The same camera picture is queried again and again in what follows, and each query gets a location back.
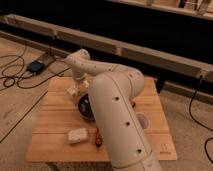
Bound white plastic bottle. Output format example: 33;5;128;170
67;81;89;97

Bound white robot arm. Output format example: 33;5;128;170
65;49;163;171

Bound dark ceramic bowl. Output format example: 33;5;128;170
78;94;94;120

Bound black power adapter box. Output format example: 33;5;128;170
27;61;45;74

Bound brown snack bar packet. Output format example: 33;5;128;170
131;101;136;108

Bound wooden table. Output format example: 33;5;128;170
26;77;177;164

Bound brown wrapped sausage snack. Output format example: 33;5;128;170
95;127;103;148

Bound white paper cup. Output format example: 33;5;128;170
137;113;149;129

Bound black cable right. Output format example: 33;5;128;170
188;74;213;164

